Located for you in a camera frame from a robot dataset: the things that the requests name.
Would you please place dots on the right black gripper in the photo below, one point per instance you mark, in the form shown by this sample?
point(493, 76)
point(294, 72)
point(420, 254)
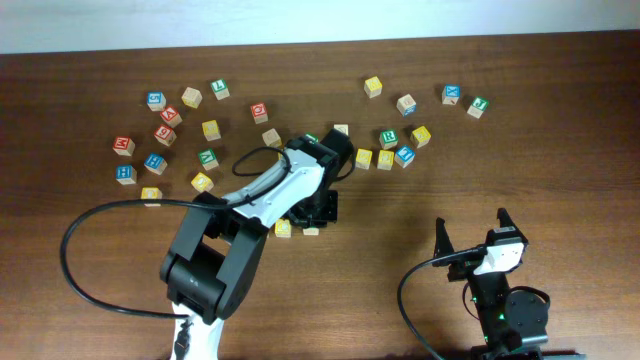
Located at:
point(444, 245)

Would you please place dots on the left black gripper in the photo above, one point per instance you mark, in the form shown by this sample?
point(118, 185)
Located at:
point(329, 216)

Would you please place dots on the green r block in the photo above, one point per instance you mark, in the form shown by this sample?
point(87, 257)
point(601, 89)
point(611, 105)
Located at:
point(388, 139)
point(311, 231)

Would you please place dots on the yellow C block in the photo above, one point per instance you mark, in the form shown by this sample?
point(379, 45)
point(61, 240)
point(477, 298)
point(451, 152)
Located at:
point(282, 228)

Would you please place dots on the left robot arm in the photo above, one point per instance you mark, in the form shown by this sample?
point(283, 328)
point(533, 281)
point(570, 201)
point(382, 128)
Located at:
point(213, 260)

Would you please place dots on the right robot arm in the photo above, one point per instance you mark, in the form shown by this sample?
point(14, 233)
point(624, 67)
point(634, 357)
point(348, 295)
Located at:
point(513, 319)

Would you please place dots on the plain wood block upright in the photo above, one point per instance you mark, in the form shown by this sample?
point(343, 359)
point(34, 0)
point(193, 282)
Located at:
point(343, 128)

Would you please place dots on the green Z block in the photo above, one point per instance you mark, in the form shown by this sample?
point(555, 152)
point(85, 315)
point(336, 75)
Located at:
point(312, 136)

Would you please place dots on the yellow block right pair left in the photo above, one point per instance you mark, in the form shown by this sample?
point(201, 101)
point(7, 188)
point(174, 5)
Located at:
point(363, 158)

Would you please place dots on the yellow block pair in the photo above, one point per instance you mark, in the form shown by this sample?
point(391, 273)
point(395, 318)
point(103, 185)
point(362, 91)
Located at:
point(385, 160)
point(363, 158)

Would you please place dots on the plain wood block centre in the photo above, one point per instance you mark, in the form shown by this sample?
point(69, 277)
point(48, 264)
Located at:
point(271, 138)

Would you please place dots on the blue I block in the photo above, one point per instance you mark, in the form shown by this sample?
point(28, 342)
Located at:
point(404, 156)

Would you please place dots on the yellow block top right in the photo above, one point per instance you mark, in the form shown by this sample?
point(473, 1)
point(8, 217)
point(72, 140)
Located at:
point(373, 87)

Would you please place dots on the wood block blue side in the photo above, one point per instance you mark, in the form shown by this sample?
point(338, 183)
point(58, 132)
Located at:
point(406, 105)

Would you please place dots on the red Q block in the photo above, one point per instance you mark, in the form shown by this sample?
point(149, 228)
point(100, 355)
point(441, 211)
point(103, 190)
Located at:
point(259, 113)

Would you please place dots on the yellow M block right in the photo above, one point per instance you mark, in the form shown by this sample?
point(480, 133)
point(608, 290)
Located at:
point(420, 136)

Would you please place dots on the yellow block centre left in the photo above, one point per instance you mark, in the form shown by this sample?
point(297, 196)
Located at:
point(211, 130)

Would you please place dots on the green J block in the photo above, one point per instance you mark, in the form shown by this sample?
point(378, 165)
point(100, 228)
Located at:
point(477, 107)

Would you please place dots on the blue X block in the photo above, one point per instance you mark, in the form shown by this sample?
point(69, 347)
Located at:
point(451, 94)

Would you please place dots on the green V block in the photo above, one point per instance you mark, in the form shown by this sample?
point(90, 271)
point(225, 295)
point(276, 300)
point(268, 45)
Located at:
point(208, 159)

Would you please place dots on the green L block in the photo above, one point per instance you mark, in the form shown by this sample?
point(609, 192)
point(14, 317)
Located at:
point(220, 89)

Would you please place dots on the yellow O block tilted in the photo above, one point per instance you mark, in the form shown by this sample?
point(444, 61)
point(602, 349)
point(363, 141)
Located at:
point(202, 183)

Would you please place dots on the plain wood yellow-side block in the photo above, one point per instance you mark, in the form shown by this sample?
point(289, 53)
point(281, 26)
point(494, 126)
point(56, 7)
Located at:
point(192, 97)

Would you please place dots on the red A block upper left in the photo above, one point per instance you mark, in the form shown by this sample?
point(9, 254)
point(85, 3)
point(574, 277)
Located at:
point(171, 116)

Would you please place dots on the red 6 block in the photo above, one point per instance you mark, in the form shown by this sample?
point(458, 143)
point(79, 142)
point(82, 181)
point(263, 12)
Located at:
point(165, 135)

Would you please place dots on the blue H block tilted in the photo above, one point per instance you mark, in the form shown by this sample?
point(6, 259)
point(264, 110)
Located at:
point(155, 163)

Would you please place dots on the blue S block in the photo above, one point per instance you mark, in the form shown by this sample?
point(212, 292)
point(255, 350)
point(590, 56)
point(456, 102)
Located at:
point(156, 101)

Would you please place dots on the yellow O block far left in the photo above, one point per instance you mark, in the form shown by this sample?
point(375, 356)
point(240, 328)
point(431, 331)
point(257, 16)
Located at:
point(151, 193)

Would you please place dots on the blue H block left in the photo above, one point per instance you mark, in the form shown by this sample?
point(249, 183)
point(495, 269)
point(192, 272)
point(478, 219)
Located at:
point(126, 175)

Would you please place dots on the red M block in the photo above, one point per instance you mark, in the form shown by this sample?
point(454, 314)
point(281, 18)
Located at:
point(123, 146)

